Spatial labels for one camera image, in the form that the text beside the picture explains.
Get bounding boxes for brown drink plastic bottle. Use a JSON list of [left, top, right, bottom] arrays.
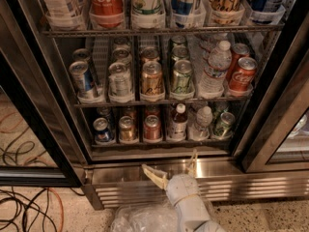
[[168, 103, 187, 141]]

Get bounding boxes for white can middle front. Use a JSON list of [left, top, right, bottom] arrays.
[[108, 62, 132, 102]]

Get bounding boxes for blue bottle top right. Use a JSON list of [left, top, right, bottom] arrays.
[[247, 0, 285, 24]]

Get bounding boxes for green can bottom shelf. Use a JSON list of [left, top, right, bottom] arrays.
[[212, 112, 236, 139]]

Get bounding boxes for clear water bottle bottom shelf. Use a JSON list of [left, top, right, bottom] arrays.
[[189, 106, 212, 141]]

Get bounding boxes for gold can bottom shelf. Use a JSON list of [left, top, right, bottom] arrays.
[[119, 116, 137, 143]]

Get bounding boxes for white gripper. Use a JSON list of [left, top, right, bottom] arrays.
[[142, 149, 211, 230]]

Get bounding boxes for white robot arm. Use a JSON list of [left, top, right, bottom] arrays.
[[142, 150, 226, 232]]

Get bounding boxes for orange can middle front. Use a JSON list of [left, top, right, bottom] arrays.
[[140, 61, 165, 102]]

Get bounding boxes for clear water bottle shelf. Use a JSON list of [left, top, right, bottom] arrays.
[[199, 41, 232, 99], [189, 106, 212, 141]]

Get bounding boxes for red can bottom shelf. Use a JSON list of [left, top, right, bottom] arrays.
[[143, 115, 162, 142]]

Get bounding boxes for red coca-cola can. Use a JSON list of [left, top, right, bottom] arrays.
[[228, 57, 257, 92], [226, 43, 250, 81]]

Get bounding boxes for large coca-cola bottle top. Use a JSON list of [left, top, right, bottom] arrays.
[[91, 0, 124, 28]]

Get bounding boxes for clear plastic bag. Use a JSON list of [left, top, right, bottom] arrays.
[[110, 201, 178, 232]]

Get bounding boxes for steel fridge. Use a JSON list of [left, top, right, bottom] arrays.
[[0, 0, 308, 209]]

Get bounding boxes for blue can middle front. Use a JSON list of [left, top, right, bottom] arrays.
[[69, 61, 98, 102]]

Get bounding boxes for green white bottle top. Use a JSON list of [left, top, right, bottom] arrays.
[[131, 0, 165, 29]]

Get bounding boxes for clear water bottle middle shelf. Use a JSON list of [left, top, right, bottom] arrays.
[[199, 41, 232, 99]]

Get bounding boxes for green can middle front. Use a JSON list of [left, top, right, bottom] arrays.
[[171, 60, 195, 100]]

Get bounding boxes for black and orange cables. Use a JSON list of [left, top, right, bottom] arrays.
[[0, 187, 85, 232]]

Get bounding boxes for red coca-cola can front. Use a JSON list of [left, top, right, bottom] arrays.
[[228, 57, 257, 92]]

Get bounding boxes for white label bottle top left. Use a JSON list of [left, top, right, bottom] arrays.
[[43, 0, 87, 31]]

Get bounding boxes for blue pepsi can bottom shelf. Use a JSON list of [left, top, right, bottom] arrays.
[[93, 117, 114, 145]]

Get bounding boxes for red coca-cola can rear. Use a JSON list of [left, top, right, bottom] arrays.
[[226, 43, 250, 81]]

